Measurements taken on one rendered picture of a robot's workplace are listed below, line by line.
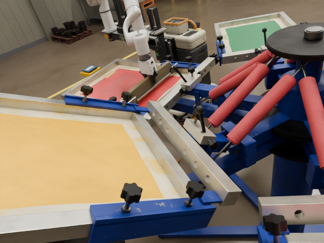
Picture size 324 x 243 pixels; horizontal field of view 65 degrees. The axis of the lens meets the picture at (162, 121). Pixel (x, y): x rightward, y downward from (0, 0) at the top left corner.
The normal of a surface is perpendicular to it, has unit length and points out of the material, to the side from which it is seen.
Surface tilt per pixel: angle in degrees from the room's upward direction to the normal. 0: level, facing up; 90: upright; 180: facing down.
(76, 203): 32
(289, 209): 58
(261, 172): 0
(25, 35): 90
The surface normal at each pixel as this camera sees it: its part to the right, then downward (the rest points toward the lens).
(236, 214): -0.21, -0.79
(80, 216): 0.30, -0.87
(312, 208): -0.19, 0.10
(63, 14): 0.67, 0.32
